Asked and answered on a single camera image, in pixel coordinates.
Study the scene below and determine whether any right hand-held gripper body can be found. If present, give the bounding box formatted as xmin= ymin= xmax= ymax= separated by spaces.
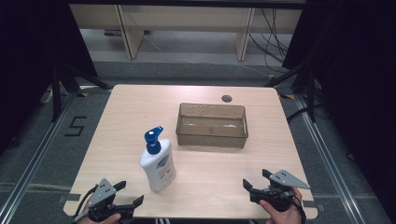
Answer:
xmin=249 ymin=169 xmax=312 ymax=213

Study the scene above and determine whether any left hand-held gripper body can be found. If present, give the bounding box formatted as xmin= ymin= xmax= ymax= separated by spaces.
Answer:
xmin=73 ymin=177 xmax=135 ymax=224

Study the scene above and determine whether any person's left hand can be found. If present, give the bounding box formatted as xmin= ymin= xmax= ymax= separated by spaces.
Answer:
xmin=77 ymin=212 xmax=122 ymax=224

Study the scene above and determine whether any person's right hand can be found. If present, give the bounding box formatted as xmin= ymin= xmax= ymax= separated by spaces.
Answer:
xmin=259 ymin=187 xmax=304 ymax=224

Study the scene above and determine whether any white pump bottle blue cap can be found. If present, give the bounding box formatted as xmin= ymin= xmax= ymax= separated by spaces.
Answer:
xmin=138 ymin=125 xmax=177 ymax=193

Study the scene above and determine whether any brown translucent plastic bin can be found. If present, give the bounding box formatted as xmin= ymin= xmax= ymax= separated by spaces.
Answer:
xmin=175 ymin=102 xmax=249 ymax=149

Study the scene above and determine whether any black metal stand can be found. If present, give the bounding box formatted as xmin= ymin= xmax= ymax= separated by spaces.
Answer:
xmin=50 ymin=63 xmax=114 ymax=123
xmin=263 ymin=61 xmax=318 ymax=123

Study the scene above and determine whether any black curtain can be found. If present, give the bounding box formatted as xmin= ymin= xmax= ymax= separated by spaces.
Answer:
xmin=281 ymin=0 xmax=396 ymax=217
xmin=0 ymin=0 xmax=99 ymax=157

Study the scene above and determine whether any light wooden bench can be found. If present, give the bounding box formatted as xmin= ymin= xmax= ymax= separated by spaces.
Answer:
xmin=68 ymin=3 xmax=304 ymax=62

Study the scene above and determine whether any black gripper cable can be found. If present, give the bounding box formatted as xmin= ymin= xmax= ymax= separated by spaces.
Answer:
xmin=72 ymin=184 xmax=99 ymax=224

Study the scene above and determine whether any black wrist strap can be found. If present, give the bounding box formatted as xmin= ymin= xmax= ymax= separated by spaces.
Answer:
xmin=290 ymin=186 xmax=308 ymax=224

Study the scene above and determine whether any aluminium floor rail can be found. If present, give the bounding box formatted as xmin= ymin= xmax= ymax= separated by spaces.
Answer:
xmin=293 ymin=94 xmax=366 ymax=224
xmin=0 ymin=92 xmax=78 ymax=224

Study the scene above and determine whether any black floor cable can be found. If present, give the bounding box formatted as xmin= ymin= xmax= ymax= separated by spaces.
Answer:
xmin=286 ymin=105 xmax=325 ymax=124

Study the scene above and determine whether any bundle of black cables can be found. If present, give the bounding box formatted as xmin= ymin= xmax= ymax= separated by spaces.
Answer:
xmin=247 ymin=7 xmax=291 ymax=75

